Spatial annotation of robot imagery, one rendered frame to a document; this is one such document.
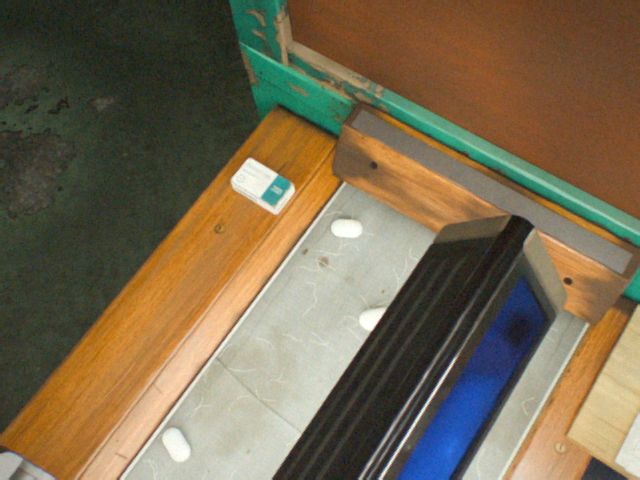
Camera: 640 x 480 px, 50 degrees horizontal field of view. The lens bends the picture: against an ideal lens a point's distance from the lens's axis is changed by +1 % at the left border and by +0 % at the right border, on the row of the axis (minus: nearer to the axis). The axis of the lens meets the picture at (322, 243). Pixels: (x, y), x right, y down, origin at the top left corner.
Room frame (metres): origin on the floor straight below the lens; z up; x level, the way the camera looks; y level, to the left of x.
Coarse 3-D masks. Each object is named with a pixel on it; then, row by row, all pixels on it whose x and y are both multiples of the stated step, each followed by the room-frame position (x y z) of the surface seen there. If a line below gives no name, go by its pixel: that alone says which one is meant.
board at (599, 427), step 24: (624, 336) 0.13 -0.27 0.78; (624, 360) 0.11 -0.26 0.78; (600, 384) 0.09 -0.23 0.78; (624, 384) 0.09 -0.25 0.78; (600, 408) 0.07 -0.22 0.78; (624, 408) 0.07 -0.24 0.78; (576, 432) 0.05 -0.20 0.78; (600, 432) 0.05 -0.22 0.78; (624, 432) 0.05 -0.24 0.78; (600, 456) 0.03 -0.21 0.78
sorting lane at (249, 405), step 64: (320, 256) 0.28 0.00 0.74; (384, 256) 0.27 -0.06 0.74; (256, 320) 0.22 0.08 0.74; (320, 320) 0.21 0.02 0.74; (576, 320) 0.16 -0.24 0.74; (192, 384) 0.16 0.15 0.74; (256, 384) 0.15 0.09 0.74; (320, 384) 0.14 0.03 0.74; (192, 448) 0.10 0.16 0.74; (256, 448) 0.09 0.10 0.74; (512, 448) 0.05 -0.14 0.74
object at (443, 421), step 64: (448, 256) 0.13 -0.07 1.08; (512, 256) 0.11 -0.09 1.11; (384, 320) 0.10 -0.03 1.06; (448, 320) 0.08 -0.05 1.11; (512, 320) 0.09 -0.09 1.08; (384, 384) 0.06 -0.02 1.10; (448, 384) 0.06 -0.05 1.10; (512, 384) 0.06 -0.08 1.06; (320, 448) 0.04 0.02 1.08; (384, 448) 0.03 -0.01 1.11; (448, 448) 0.03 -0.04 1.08
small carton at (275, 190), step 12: (240, 168) 0.38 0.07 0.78; (252, 168) 0.38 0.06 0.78; (264, 168) 0.37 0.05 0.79; (240, 180) 0.36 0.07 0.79; (252, 180) 0.36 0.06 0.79; (264, 180) 0.36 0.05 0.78; (276, 180) 0.36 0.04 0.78; (240, 192) 0.36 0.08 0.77; (252, 192) 0.35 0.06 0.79; (264, 192) 0.34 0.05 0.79; (276, 192) 0.34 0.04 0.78; (288, 192) 0.34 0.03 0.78; (264, 204) 0.33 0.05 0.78; (276, 204) 0.33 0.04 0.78
